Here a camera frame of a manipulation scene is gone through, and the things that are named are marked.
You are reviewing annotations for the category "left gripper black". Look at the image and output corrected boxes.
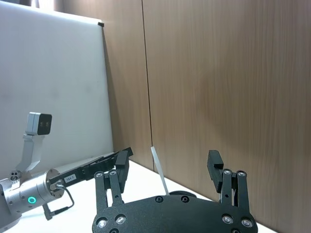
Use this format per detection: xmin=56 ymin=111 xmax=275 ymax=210
xmin=48 ymin=147 xmax=134 ymax=188

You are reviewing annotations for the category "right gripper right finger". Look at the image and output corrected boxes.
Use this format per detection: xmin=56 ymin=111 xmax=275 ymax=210
xmin=207 ymin=150 xmax=251 ymax=212

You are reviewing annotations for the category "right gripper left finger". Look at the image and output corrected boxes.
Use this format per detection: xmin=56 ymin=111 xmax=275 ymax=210
xmin=94 ymin=150 xmax=131 ymax=212

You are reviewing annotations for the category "thin white strip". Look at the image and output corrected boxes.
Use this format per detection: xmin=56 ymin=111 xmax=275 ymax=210
xmin=150 ymin=146 xmax=170 ymax=196

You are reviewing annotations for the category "white board panel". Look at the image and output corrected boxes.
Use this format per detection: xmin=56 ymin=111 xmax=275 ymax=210
xmin=0 ymin=4 xmax=114 ymax=181

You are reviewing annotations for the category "thin dark wrist cable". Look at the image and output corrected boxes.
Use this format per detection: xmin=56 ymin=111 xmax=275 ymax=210
xmin=43 ymin=183 xmax=75 ymax=221

